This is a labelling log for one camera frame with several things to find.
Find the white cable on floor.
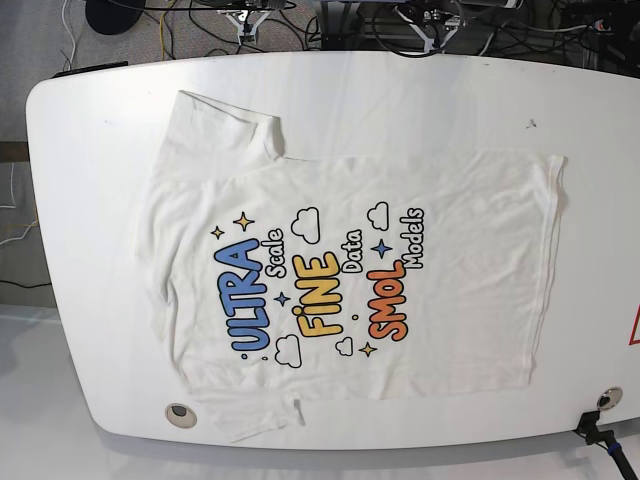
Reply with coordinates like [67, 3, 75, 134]
[60, 0, 77, 71]

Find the left table cable grommet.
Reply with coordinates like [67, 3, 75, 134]
[165, 403, 197, 429]

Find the black aluminium frame stand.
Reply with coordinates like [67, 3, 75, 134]
[313, 1, 381, 51]

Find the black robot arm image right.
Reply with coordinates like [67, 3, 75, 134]
[391, 1, 522, 58]

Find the table cable grommet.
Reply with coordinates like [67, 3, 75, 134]
[165, 403, 197, 429]
[596, 386, 624, 411]

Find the black robot arm image left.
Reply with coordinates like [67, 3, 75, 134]
[85, 0, 146, 36]

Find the yellow cable on floor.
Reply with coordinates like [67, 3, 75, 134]
[157, 0, 177, 61]

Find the white printed T-shirt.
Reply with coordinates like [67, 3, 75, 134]
[134, 91, 567, 441]

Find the black clamp with cable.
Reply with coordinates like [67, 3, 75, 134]
[574, 411, 639, 480]

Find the right table cable grommet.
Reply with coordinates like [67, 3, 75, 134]
[596, 386, 624, 411]

